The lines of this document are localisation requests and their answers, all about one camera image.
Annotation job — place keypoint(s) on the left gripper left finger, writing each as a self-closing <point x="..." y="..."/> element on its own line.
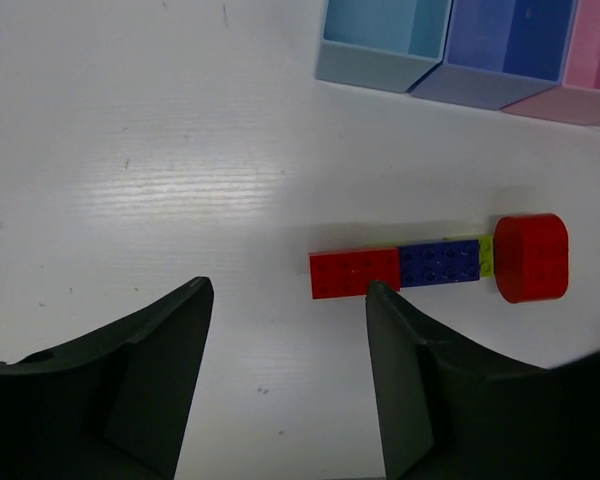
<point x="111" y="404"/>

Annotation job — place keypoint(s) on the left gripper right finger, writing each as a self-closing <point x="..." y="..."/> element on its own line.
<point x="450" y="408"/>

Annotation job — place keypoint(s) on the purple lego brick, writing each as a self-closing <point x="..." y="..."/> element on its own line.
<point x="437" y="263"/>

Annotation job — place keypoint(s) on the red long lego brick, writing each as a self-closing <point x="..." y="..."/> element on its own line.
<point x="346" y="273"/>

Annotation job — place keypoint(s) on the lime green lego brick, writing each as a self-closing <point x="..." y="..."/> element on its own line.
<point x="486" y="256"/>

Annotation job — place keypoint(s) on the red rounded lego brick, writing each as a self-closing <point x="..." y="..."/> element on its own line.
<point x="531" y="257"/>

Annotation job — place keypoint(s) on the small pink bin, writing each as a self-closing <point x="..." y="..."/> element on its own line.
<point x="576" y="99"/>

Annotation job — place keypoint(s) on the light blue bin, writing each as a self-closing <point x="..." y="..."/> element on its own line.
<point x="387" y="45"/>

